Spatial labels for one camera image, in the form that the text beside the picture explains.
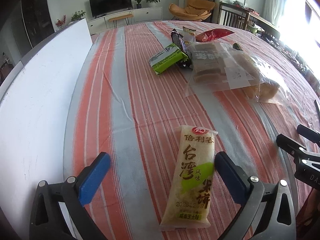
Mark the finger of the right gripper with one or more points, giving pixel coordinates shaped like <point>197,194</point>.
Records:
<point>295,149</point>
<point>309,134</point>

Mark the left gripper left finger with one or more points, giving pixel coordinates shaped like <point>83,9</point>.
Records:
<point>79,191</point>

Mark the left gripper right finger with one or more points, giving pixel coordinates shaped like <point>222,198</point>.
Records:
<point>244,191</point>

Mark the rice cracker yellow pack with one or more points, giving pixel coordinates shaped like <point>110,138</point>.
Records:
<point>189,199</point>

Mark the brown wafer cakes clear pack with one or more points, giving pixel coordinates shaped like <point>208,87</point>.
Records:
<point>213,69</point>

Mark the Snickers chocolate bar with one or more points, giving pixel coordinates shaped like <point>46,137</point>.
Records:
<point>177,39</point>

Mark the bread loaf in clear bag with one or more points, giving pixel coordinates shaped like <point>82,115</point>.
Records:
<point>262,82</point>

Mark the white board panel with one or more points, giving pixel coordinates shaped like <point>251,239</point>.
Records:
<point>35,100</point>

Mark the green tube snack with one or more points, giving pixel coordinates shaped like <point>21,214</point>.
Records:
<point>237,46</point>

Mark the striped red grey tablecloth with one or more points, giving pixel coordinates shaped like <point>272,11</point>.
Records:
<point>120,106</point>

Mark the red snack packet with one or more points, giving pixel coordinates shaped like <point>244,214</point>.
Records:
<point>213,34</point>

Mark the wooden side table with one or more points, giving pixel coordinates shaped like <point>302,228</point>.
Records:
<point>268,27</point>

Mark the dark wooden dining chair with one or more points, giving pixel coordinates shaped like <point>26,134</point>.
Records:
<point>233,16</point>

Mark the light green snack pack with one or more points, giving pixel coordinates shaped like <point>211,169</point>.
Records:
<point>169,56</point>

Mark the yellow black long snack pack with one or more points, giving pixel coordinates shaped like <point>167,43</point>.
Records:
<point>188,35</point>

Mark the orange lounge chair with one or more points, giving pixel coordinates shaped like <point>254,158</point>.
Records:
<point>195,10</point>

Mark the red flower vase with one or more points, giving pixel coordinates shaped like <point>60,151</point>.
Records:
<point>61,23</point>

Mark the white tv cabinet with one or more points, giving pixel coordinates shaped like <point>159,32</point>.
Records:
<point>101,23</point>

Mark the wooden bench stool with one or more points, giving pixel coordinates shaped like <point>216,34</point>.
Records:
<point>127,18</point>

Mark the green plant white pot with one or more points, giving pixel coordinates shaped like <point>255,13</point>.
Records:
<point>78,15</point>

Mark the black display cabinet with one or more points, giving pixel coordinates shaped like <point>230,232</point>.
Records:
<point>37,21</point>

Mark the small potted plant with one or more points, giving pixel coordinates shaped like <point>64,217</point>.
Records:
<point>138,4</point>

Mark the black flat television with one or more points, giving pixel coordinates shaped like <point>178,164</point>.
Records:
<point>100,7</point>

